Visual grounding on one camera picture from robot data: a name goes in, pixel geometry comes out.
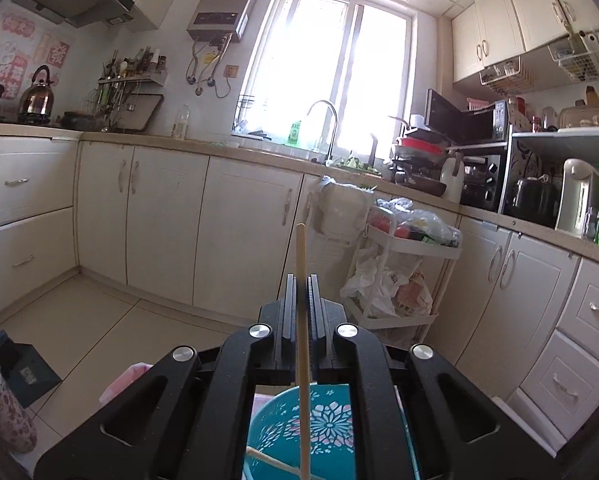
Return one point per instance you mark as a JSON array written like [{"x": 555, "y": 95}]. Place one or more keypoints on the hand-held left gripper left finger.
[{"x": 290, "y": 310}]

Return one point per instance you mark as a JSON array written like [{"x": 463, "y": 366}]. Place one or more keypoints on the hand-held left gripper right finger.
[{"x": 310, "y": 305}]

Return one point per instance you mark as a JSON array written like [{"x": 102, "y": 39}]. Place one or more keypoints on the wooden chopstick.
[
  {"x": 274, "y": 461},
  {"x": 302, "y": 260}
]

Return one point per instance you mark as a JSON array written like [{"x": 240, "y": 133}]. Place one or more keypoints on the teal plastic utensil basket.
[{"x": 329, "y": 425}]

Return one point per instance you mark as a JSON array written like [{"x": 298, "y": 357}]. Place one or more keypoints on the hanging kitchen utensils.
[{"x": 108, "y": 110}]

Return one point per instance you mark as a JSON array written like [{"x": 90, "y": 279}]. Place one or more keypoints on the white plastic bag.
[{"x": 372, "y": 280}]

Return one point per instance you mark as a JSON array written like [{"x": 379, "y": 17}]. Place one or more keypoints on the white hanging trash bin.
[{"x": 342, "y": 210}]

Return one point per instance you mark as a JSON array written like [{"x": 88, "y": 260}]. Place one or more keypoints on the orange printed plastic bag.
[{"x": 414, "y": 295}]

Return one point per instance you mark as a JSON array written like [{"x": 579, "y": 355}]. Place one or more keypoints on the white rolling cart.
[{"x": 404, "y": 249}]

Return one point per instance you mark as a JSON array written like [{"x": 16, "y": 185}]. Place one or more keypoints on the clear plastic grocery bag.
[{"x": 424, "y": 222}]

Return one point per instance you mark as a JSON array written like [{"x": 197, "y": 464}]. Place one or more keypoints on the cream base kitchen cabinets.
[{"x": 169, "y": 220}]

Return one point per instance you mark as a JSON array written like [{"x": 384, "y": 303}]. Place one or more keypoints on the dark cooking pan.
[{"x": 422, "y": 182}]

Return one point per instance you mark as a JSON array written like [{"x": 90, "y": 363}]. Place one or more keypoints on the green dish soap bottle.
[{"x": 294, "y": 135}]

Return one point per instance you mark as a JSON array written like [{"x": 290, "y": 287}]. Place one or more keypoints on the chrome faucet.
[{"x": 333, "y": 125}]

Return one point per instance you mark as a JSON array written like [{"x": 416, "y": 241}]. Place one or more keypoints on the white thermos jug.
[{"x": 451, "y": 177}]

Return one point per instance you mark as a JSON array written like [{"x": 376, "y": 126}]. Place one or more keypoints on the red frying pan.
[{"x": 419, "y": 149}]

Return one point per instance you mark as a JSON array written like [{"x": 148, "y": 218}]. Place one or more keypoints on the black toaster oven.
[{"x": 482, "y": 180}]

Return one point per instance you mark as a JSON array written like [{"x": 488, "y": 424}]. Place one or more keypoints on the clear plastic bottle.
[{"x": 181, "y": 125}]

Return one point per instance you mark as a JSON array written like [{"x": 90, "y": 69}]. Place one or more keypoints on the kitchen window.
[{"x": 329, "y": 70}]

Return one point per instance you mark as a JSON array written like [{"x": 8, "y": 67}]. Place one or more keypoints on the grey cutting board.
[{"x": 145, "y": 115}]

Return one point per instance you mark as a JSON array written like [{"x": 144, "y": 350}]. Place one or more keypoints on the black round cooker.
[{"x": 532, "y": 200}]

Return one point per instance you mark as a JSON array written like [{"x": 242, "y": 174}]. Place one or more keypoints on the black microwave oven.
[{"x": 479, "y": 122}]

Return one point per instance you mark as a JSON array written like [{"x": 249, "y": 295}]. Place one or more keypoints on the dark green box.
[{"x": 29, "y": 375}]

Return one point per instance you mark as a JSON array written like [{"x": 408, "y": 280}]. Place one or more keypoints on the beige electric water boiler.
[{"x": 577, "y": 200}]

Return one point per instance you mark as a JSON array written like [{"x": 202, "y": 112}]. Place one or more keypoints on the glass jar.
[{"x": 592, "y": 225}]

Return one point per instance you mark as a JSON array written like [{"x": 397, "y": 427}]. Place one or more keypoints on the white counter shelf rack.
[{"x": 559, "y": 140}]

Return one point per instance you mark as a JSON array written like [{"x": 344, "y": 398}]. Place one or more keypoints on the floral patterned bottle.
[{"x": 4, "y": 415}]

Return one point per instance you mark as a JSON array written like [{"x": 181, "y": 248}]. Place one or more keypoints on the silver gas water heater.
[{"x": 224, "y": 5}]

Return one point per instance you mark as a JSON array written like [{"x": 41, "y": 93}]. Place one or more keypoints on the steel kettle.
[{"x": 36, "y": 96}]

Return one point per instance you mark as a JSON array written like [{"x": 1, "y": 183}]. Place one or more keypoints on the clear lidded food container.
[{"x": 584, "y": 117}]

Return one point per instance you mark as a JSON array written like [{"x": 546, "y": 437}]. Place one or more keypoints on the wall power socket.
[{"x": 232, "y": 70}]

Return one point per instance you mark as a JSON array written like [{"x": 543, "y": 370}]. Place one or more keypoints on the wall spice rack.
[{"x": 134, "y": 77}]

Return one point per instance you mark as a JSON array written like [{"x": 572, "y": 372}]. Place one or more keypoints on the cream wall cabinets with baskets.
[{"x": 509, "y": 15}]

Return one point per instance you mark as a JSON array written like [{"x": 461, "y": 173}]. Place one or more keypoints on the red wall poster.
[{"x": 14, "y": 72}]

